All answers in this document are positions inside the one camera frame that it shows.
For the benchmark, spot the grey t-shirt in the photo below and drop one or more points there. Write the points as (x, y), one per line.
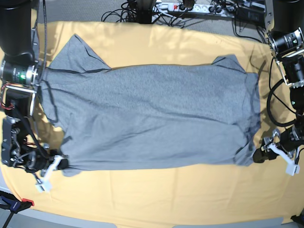
(149, 116)

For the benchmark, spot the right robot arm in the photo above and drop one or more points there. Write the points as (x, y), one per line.
(21, 73)

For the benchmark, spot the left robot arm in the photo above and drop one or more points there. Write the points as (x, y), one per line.
(284, 22)

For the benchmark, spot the black clamp right corner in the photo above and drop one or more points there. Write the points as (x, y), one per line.
(298, 219)

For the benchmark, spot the blue black bar clamp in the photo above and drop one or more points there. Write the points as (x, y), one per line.
(14, 205)

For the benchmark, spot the white power strip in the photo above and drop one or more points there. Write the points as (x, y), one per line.
(198, 10)

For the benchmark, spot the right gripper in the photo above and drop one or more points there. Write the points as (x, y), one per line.
(59, 162)

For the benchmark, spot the black centre post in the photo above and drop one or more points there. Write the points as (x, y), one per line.
(144, 11)

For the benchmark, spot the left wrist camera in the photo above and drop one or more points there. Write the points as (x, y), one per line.
(292, 169)

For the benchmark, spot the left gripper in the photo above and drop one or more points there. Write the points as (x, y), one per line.
(279, 144)

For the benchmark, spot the black power adapter brick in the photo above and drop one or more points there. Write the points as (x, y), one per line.
(250, 15)

